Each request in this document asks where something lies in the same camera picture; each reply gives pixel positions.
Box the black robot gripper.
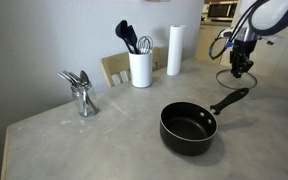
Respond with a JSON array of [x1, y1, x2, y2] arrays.
[[229, 39, 259, 79]]

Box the glass lid with black knob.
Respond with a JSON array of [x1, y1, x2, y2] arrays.
[[215, 68, 258, 91]]

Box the beige low cabinet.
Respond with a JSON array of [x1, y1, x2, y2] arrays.
[[194, 22, 231, 65]]

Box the microwave oven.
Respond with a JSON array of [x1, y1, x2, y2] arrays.
[[206, 0, 238, 22]]

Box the white paper towel roll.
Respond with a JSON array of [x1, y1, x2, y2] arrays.
[[166, 24, 186, 77]]

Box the metal whisk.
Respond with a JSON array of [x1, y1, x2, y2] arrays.
[[136, 35, 154, 55]]

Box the white utensil holder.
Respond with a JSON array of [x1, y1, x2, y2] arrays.
[[128, 49, 154, 89]]

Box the black plastic spatula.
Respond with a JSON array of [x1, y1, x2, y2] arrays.
[[127, 24, 141, 55]]

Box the black kitchen utensils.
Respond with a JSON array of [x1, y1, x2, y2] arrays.
[[114, 19, 136, 55]]

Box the light wooden chair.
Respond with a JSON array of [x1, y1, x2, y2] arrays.
[[100, 47, 163, 88]]

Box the glass jar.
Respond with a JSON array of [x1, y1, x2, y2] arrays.
[[70, 83, 100, 118]]

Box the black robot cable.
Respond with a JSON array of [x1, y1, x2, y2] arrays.
[[208, 0, 268, 61]]

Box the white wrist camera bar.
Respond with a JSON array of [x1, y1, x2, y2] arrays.
[[218, 27, 284, 46]]

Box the black pot with handle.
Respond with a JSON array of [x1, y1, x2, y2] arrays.
[[159, 87, 251, 157]]

